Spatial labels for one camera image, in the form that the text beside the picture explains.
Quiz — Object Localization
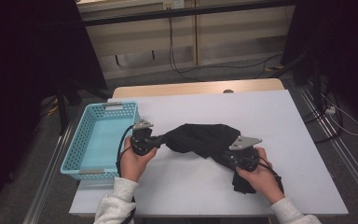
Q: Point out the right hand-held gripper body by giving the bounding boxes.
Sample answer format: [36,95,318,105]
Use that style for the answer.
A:
[225,135,264,173]

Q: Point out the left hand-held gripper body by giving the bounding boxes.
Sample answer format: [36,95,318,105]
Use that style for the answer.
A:
[130,119,159,157]

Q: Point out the blue perforated plastic basket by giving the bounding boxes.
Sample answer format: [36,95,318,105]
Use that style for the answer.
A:
[60,101,141,181]

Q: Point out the black shorts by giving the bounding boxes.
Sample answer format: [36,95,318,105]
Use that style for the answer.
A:
[162,123,257,194]

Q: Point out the person's left hand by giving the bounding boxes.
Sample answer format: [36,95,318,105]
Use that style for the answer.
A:
[119,136,158,183]

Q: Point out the person's right hand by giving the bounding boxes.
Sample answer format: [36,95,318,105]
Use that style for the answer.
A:
[236,147,285,204]

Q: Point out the wooden table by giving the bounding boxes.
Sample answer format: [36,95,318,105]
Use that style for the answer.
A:
[112,77,285,99]

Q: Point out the beige wooden cabinet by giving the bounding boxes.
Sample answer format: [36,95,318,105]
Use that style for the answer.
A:
[76,0,296,80]

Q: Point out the black curtain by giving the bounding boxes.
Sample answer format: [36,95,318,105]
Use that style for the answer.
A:
[281,0,358,132]

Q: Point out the left hand-held gripper black cable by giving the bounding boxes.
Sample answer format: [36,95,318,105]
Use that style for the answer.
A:
[115,124,138,224]

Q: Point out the hand-held gripper black cable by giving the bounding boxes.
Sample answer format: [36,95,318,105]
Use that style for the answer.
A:
[255,155,285,195]
[115,124,138,224]

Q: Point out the right hand-held gripper black cable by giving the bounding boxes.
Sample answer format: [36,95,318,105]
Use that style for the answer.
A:
[255,155,285,195]

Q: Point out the black hanging power cable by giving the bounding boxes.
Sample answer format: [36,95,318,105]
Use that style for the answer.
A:
[167,8,284,83]

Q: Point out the yellow floor cable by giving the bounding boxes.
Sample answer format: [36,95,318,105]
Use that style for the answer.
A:
[46,97,60,117]

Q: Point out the black floor cables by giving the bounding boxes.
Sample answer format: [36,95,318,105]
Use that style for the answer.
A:
[302,90,345,145]

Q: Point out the metal floor rail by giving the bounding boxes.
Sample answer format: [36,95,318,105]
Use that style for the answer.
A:
[22,122,73,224]
[297,85,358,213]

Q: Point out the white floor cable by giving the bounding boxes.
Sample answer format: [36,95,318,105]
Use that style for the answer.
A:
[321,92,358,137]

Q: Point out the white wall socket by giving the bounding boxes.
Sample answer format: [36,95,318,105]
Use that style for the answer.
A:
[162,0,186,10]

